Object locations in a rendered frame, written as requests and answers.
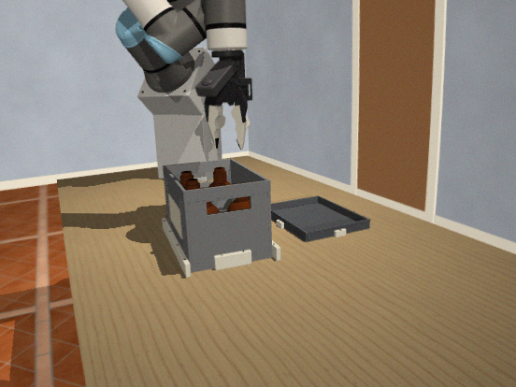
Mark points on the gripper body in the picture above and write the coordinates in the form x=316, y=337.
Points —
x=228, y=94

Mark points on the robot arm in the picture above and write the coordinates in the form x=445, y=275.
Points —
x=173, y=30

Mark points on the grey plastic crate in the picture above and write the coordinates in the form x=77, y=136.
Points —
x=207, y=235

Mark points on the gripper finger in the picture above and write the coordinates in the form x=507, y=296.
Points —
x=239, y=114
x=215, y=119

